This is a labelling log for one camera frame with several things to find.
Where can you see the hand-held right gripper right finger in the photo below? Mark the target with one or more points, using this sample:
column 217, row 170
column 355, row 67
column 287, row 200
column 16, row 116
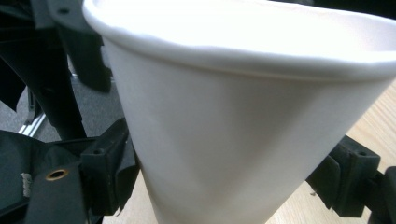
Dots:
column 351, row 180

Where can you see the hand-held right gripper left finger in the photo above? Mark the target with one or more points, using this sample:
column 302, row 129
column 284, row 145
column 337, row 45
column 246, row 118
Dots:
column 107, row 168

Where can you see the white paper cup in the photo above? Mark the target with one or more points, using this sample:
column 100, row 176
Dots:
column 233, row 124

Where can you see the metal floor rail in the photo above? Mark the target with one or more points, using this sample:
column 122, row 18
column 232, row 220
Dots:
column 31, row 127

